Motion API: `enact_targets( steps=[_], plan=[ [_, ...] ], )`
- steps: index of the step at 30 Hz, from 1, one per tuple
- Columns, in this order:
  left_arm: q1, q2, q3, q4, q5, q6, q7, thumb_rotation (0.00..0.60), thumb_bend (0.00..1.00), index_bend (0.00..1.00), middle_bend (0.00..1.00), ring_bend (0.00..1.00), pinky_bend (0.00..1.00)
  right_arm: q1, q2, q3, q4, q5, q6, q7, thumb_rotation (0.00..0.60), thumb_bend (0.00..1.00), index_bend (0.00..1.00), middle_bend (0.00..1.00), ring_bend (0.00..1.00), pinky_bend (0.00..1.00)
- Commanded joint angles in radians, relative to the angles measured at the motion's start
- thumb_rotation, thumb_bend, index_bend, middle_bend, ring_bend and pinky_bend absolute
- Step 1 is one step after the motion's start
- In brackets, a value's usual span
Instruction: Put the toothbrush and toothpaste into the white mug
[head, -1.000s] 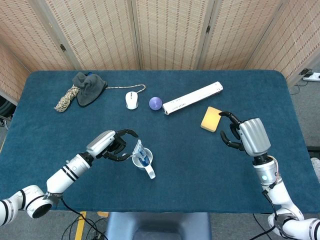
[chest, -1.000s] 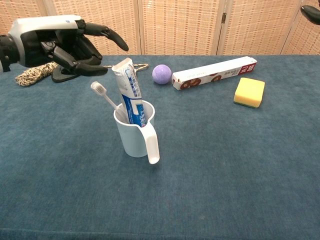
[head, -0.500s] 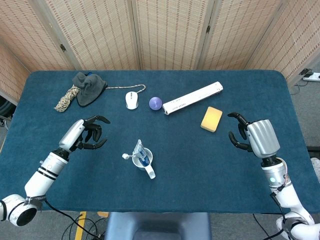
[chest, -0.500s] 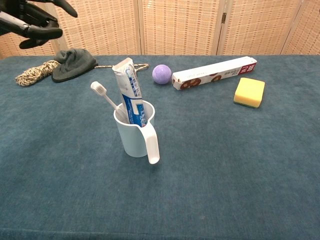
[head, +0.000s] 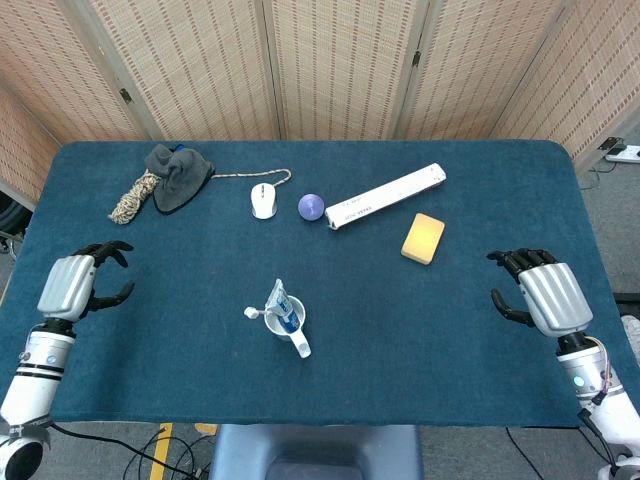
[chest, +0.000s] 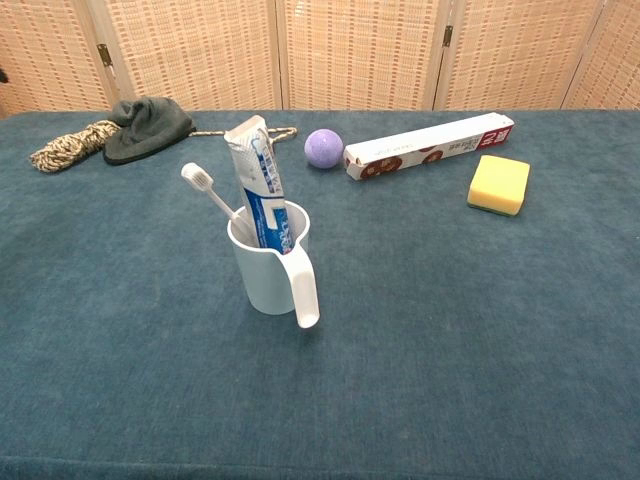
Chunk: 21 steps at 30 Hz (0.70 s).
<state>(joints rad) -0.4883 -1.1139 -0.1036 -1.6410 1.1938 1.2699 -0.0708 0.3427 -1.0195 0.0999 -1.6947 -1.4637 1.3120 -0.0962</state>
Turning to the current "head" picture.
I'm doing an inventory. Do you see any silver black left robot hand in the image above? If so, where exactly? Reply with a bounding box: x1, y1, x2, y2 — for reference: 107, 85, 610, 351
37, 240, 136, 321

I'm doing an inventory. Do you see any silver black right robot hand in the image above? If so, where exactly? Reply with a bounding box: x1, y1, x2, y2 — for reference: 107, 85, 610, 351
486, 248, 594, 337

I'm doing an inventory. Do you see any blue and white toothpaste tube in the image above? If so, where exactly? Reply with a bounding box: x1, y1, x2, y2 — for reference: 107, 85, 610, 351
266, 278, 300, 334

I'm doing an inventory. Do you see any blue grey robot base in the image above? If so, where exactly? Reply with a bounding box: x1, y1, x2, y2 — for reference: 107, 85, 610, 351
208, 423, 425, 480

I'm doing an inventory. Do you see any yellow sponge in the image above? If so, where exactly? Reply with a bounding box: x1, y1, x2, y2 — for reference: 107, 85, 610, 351
400, 212, 446, 266

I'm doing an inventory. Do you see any grey knit hat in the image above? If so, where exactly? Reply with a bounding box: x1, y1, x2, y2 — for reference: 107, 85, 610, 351
144, 143, 217, 216

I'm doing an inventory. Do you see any white power strip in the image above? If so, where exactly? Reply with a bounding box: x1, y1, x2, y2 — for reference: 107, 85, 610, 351
604, 143, 640, 164

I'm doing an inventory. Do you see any blue tablecloth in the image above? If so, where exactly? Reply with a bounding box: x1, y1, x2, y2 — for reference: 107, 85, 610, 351
0, 139, 624, 426

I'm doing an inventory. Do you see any long white wrap box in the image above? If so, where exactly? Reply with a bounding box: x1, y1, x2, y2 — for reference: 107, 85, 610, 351
324, 162, 448, 232

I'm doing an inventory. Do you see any white computer mouse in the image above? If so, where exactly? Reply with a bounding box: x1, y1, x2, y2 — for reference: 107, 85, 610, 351
250, 182, 278, 220

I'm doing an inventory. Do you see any purple ball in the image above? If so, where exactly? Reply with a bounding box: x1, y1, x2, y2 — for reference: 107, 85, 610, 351
297, 192, 326, 222

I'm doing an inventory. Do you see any bamboo folding screen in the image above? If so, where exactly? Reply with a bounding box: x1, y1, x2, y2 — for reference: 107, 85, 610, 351
0, 0, 640, 206

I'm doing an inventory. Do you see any beige braided rope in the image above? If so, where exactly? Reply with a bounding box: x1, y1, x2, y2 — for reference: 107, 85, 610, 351
107, 168, 293, 226

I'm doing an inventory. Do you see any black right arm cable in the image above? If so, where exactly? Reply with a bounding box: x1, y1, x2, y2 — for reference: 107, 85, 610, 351
577, 407, 621, 471

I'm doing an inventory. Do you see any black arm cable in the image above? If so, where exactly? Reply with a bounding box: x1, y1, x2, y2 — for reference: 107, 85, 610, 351
577, 407, 621, 471
49, 422, 199, 480

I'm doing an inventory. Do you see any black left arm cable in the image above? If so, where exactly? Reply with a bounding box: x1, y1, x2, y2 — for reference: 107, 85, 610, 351
49, 422, 199, 480

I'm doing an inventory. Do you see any black floor cable loop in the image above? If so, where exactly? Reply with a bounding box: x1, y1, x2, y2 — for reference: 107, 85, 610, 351
122, 424, 214, 480

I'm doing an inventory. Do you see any white cup with handle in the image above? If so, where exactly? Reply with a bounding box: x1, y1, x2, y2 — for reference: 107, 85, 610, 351
263, 294, 312, 360

